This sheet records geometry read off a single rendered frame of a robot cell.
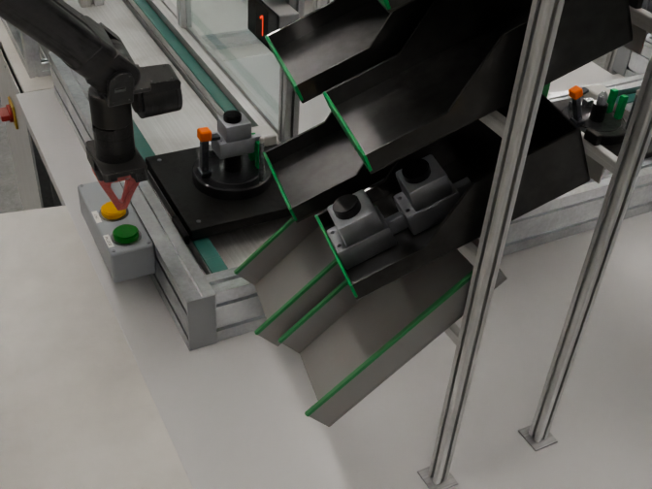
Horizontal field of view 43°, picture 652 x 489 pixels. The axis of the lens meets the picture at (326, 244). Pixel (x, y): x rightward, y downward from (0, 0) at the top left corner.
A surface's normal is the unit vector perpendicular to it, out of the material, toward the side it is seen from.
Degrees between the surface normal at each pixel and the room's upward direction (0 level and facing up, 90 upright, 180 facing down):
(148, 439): 0
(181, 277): 0
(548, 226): 90
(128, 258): 90
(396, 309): 45
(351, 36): 25
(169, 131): 0
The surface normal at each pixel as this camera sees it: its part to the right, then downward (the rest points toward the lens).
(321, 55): -0.35, -0.66
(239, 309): 0.46, 0.57
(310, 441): 0.06, -0.79
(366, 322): -0.63, -0.47
